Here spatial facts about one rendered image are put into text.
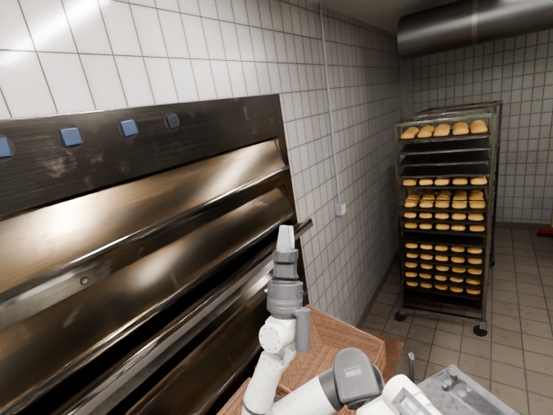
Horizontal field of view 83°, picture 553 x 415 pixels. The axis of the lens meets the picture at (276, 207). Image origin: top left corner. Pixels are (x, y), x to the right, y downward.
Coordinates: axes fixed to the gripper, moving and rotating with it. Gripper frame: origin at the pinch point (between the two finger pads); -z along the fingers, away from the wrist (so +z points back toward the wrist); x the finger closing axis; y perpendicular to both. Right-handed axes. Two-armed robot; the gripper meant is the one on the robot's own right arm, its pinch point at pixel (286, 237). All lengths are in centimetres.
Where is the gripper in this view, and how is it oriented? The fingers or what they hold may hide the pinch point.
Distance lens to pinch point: 78.4
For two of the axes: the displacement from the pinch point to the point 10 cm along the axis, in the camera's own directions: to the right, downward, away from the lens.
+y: -9.9, -0.2, 1.5
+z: -0.3, 10.0, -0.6
